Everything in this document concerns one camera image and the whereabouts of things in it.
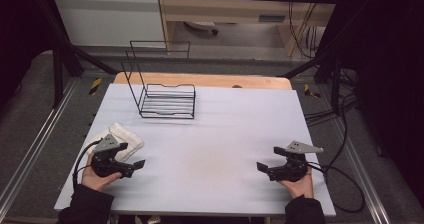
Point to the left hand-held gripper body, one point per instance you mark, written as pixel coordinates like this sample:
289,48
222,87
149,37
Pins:
106,164

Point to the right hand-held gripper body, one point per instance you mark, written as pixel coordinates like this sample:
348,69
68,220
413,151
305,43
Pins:
293,165

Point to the white cloth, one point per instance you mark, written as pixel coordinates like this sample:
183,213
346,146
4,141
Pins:
130,138

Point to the person's left hand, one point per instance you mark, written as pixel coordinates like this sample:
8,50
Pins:
95,180

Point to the person's right hand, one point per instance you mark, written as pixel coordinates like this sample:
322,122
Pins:
300,187

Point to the yellow black tape marker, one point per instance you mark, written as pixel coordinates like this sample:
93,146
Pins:
95,86
310,91

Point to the white cabinet panel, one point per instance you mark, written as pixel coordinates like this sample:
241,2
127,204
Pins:
106,20

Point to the black curtain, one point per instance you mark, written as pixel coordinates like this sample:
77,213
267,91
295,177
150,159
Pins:
393,67
20,27

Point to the white power strip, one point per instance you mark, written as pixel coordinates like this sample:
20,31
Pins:
200,25

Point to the aluminium floor rail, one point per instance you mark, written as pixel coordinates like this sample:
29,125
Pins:
40,135
363,170

